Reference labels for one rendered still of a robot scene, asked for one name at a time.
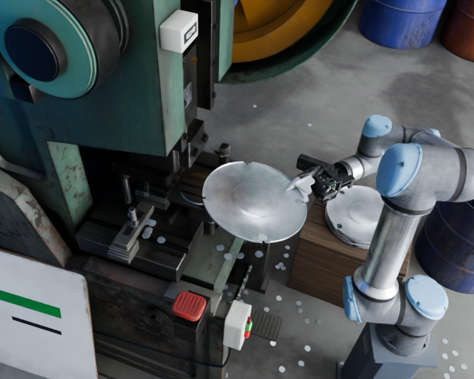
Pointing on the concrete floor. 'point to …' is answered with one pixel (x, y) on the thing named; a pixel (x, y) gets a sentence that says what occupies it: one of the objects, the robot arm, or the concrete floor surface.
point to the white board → (37, 316)
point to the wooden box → (326, 259)
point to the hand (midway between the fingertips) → (287, 189)
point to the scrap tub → (457, 244)
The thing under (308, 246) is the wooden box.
